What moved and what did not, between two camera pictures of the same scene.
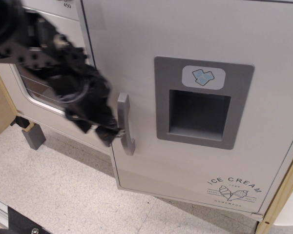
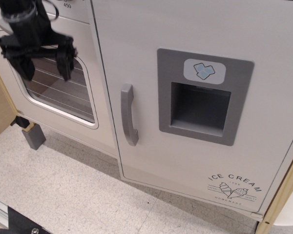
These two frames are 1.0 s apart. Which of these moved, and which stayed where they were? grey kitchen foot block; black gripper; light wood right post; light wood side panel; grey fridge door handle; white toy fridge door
Moved: grey fridge door handle; black gripper
Stayed: light wood side panel; white toy fridge door; light wood right post; grey kitchen foot block
